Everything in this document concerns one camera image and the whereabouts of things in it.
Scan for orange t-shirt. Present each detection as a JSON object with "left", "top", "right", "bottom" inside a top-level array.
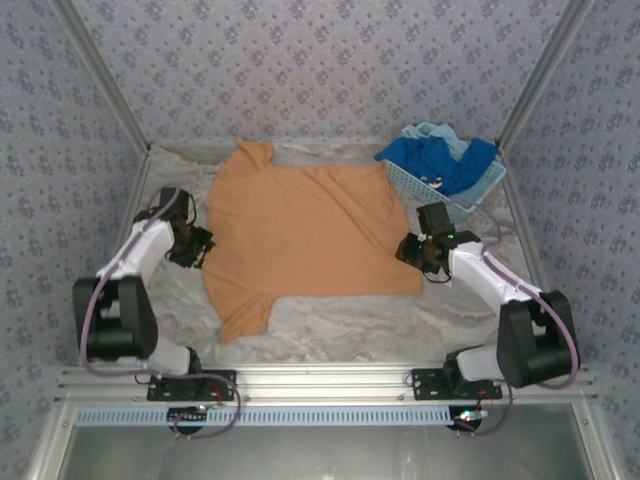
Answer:
[{"left": 201, "top": 137, "right": 425, "bottom": 345}]

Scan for light blue plastic basket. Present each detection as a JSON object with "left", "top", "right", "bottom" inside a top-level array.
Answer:
[{"left": 383, "top": 158, "right": 507, "bottom": 224}]

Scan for dark blue t-shirt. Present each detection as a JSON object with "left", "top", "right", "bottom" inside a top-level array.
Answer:
[{"left": 374, "top": 135, "right": 500, "bottom": 197}]

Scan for light blue t-shirt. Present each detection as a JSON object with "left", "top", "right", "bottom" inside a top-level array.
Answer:
[{"left": 402, "top": 121, "right": 471, "bottom": 159}]

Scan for grey metal panel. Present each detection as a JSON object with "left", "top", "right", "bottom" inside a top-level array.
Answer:
[{"left": 64, "top": 424, "right": 599, "bottom": 480}]

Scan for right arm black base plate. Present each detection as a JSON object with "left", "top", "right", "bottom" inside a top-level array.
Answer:
[{"left": 410, "top": 368, "right": 503, "bottom": 401}]

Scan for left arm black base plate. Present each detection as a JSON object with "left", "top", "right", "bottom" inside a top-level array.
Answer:
[{"left": 146, "top": 369, "right": 237, "bottom": 402}]

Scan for aluminium rail beam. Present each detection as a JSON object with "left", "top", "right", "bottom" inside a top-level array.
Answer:
[{"left": 49, "top": 363, "right": 600, "bottom": 404}]

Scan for light blue slotted cable duct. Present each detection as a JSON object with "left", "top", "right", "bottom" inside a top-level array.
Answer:
[{"left": 77, "top": 404, "right": 451, "bottom": 428}]

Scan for aluminium frame post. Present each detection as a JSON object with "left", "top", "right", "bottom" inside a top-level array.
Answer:
[
  {"left": 497, "top": 0, "right": 597, "bottom": 149},
  {"left": 53, "top": 0, "right": 153, "bottom": 154}
]

